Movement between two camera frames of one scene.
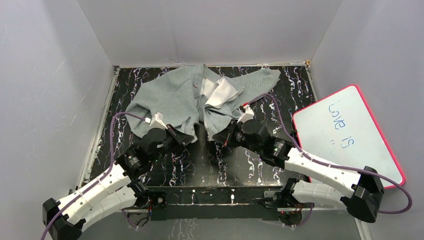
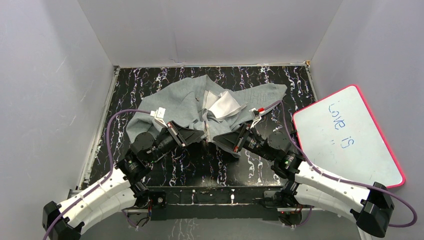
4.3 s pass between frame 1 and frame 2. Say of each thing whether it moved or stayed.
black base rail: stayed
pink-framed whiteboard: stayed
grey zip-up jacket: moved
